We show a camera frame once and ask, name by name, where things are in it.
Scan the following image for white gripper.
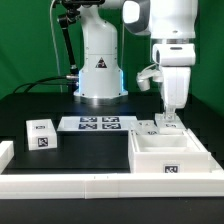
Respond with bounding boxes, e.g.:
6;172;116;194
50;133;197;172
152;44;196;121

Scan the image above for white cabinet door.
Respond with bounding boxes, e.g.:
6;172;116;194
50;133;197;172
131;120;158;135
155;114;186;135

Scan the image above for white cabinet body box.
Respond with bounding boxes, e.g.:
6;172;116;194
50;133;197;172
128;130;211;173

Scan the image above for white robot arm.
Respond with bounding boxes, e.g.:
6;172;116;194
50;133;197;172
74;0;198;120

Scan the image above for white cabinet top block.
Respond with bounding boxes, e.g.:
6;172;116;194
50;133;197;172
26;119;57;151

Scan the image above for white U-shaped obstacle fence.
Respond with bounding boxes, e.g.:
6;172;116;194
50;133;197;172
0;128;224;200

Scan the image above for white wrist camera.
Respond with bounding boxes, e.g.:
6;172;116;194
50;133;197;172
136;64;163;91

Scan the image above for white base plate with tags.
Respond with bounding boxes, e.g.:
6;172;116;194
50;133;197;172
58;116;137;132

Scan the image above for black cables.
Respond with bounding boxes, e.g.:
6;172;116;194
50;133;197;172
12;75;79;95

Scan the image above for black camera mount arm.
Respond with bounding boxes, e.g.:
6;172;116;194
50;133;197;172
56;0;105;92

